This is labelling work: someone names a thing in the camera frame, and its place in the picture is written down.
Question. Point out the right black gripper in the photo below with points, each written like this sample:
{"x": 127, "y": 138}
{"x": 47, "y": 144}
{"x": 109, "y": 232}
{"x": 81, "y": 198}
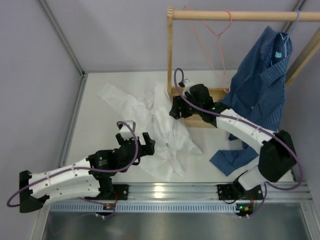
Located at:
{"x": 179, "y": 102}

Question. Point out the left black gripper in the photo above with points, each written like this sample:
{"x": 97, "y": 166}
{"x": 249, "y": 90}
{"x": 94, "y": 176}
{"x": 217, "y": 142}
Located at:
{"x": 148, "y": 148}

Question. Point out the white shirt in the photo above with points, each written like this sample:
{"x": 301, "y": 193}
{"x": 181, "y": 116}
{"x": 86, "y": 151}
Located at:
{"x": 150, "y": 112}

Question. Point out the pink wire hanger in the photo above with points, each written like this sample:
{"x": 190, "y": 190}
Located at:
{"x": 226, "y": 88}

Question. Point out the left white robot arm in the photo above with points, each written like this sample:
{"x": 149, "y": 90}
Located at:
{"x": 89, "y": 178}

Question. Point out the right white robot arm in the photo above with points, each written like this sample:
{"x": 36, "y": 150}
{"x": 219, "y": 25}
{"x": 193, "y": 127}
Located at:
{"x": 276, "y": 154}

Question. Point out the blue checked shirt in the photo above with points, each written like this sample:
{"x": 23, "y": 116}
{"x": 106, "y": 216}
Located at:
{"x": 257, "y": 90}

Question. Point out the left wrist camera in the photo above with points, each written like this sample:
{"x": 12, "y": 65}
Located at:
{"x": 126, "y": 127}

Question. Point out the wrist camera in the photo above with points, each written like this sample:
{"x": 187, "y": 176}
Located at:
{"x": 126, "y": 127}
{"x": 187, "y": 82}

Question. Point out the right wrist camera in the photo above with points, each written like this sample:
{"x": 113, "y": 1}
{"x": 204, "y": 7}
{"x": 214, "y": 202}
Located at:
{"x": 187, "y": 82}

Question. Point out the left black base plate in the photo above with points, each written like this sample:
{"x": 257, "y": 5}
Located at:
{"x": 114, "y": 193}

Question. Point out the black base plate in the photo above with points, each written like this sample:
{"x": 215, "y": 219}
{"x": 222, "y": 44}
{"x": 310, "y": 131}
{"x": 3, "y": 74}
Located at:
{"x": 114, "y": 193}
{"x": 229, "y": 192}

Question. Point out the slotted grey cable duct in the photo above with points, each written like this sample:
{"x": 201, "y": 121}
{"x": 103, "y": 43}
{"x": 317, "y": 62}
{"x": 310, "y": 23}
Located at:
{"x": 150, "y": 207}

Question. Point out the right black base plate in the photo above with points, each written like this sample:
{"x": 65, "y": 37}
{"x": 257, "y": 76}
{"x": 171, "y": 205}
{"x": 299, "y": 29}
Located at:
{"x": 229, "y": 192}

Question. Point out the blue wire hanger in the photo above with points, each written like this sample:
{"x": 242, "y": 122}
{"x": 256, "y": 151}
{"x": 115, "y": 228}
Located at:
{"x": 280, "y": 49}

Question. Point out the aluminium mounting rail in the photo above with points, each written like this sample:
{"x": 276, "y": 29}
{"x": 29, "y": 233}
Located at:
{"x": 207, "y": 191}

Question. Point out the aluminium corner post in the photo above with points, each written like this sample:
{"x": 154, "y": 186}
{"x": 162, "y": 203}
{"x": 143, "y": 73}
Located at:
{"x": 60, "y": 34}

